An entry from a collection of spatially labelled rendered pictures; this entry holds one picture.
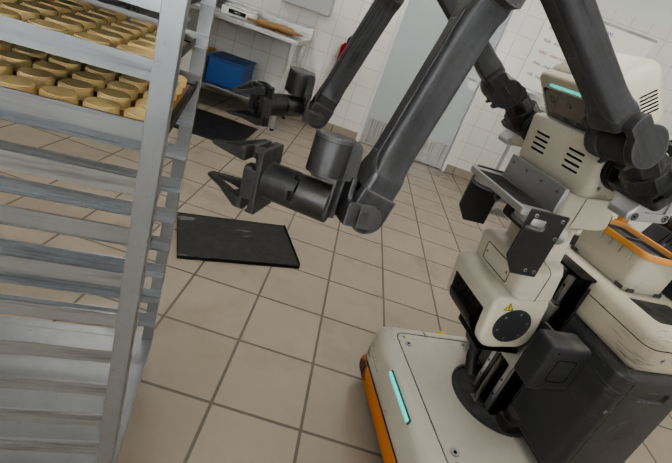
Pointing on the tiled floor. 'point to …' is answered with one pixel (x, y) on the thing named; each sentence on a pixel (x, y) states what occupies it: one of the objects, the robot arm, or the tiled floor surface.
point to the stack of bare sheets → (234, 241)
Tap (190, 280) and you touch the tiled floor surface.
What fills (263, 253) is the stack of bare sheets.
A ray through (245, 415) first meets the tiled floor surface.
